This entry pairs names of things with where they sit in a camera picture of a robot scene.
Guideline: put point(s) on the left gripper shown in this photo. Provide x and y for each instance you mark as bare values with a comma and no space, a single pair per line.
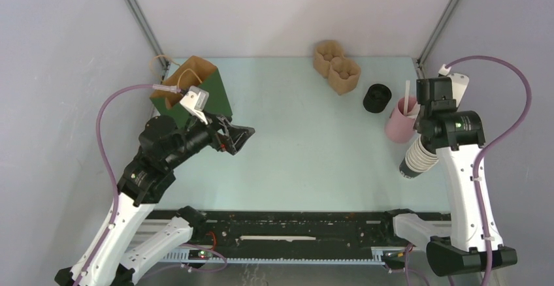
238,135

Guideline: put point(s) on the green paper bag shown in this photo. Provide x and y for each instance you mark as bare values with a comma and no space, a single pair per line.
199,82

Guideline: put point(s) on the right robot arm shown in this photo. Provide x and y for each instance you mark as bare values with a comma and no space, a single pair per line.
455,139

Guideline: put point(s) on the single white straw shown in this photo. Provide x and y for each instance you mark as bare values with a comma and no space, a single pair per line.
406,98

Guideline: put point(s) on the pink straw holder cup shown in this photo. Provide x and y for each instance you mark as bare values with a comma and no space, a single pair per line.
399,128

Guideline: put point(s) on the stack of black lids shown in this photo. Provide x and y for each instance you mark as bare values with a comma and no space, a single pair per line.
377,98

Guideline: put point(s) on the stack of paper cups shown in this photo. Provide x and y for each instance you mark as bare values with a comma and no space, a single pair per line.
419,158

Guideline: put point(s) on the stacked brown cup carriers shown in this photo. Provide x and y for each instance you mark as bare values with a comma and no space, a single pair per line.
341,73

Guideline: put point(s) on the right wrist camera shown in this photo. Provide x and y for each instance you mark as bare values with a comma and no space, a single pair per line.
459,82

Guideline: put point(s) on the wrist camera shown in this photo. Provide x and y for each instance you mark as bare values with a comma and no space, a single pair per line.
194,101
459,82

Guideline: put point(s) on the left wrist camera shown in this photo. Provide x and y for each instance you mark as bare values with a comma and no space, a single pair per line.
194,101

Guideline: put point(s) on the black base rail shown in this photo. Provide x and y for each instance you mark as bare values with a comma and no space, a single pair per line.
300,237

